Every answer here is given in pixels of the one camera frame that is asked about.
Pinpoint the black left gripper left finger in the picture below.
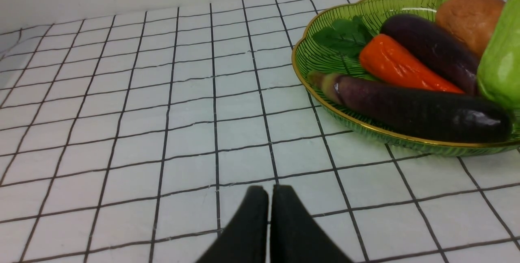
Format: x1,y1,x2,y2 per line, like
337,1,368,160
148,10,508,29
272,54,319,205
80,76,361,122
197,185,269,263

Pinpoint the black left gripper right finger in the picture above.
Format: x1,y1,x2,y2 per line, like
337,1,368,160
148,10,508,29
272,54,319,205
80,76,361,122
270,185,352,263

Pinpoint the light green cucumber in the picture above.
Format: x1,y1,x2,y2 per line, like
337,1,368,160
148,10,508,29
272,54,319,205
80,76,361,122
477,0,520,111

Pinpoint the white grid tablecloth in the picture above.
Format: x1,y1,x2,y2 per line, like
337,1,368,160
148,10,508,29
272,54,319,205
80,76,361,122
0,0,519,263

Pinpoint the green glass leaf plate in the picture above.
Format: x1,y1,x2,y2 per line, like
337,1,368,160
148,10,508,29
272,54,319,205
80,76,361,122
292,0,519,156

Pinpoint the dark purple eggplant left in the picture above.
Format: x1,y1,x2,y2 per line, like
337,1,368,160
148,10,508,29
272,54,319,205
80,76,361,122
307,71,513,143

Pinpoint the dark purple eggplant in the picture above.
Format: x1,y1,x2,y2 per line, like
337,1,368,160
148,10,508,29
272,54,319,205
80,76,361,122
379,13,480,95
307,71,513,143

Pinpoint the orange carrot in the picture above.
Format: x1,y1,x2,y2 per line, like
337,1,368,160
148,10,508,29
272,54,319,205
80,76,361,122
313,16,465,94

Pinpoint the dark purple eggplant right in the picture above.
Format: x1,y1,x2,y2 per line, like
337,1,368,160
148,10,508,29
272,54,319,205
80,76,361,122
379,13,480,95

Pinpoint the brown potato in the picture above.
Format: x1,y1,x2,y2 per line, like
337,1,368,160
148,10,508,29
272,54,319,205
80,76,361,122
435,0,505,59

